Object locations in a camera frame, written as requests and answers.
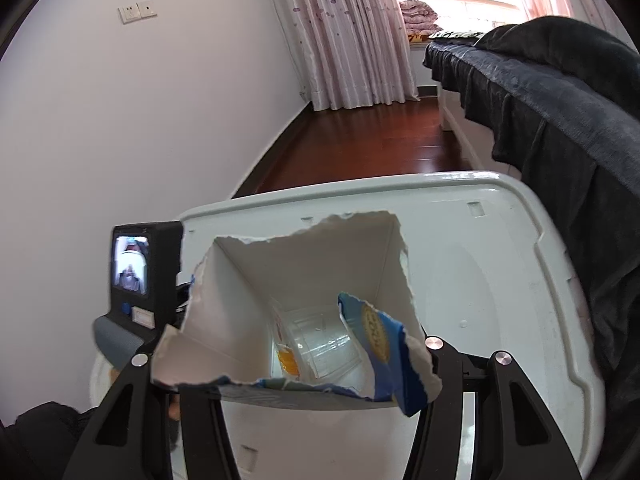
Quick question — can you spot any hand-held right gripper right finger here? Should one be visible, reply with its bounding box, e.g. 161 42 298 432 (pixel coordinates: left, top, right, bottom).
401 329 584 480

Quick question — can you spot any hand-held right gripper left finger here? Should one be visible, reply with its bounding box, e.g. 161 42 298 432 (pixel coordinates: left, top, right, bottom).
62 352 242 480

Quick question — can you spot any torn white blue paper box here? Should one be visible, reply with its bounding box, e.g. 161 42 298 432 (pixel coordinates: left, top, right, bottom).
150 210 444 419

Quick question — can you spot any clear plastic cup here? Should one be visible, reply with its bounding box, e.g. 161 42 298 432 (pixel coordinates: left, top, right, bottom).
270 297 364 382

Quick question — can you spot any person's left forearm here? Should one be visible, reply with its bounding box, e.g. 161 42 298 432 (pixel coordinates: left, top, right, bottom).
0 400 122 480

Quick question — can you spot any white plastic storage box lid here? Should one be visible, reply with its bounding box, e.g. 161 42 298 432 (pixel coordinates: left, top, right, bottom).
89 170 607 480

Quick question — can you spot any dark blanket covered bed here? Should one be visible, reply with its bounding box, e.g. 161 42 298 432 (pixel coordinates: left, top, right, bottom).
423 37 640 480

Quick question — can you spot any stack of folded pink quilts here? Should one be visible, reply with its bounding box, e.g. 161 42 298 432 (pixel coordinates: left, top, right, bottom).
398 0 444 35

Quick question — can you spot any patterned cloth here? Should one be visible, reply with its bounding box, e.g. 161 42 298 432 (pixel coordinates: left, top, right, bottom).
429 29 487 42

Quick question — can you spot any white wall socket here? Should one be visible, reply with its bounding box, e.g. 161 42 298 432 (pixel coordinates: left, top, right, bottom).
117 0 159 25

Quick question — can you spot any white bed frame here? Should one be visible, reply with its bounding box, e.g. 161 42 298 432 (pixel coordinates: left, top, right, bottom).
437 84 525 182

